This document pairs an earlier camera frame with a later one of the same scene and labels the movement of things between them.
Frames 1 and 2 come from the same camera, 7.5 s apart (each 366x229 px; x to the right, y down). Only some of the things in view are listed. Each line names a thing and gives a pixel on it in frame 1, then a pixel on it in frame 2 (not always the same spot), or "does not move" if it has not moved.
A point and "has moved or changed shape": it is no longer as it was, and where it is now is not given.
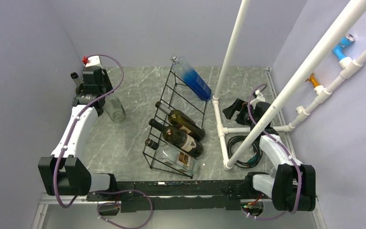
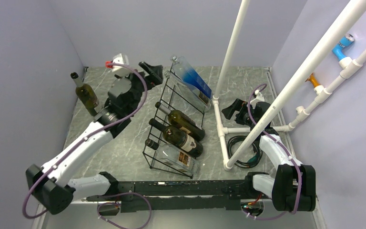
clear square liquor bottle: x=178 y=160 does not move
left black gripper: x=106 y=79 to x=154 y=71
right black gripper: x=239 y=104 does not move
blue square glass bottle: x=192 y=78 does not move
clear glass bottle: x=114 y=109 has moved or changed shape
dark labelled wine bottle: x=178 y=118 does not move
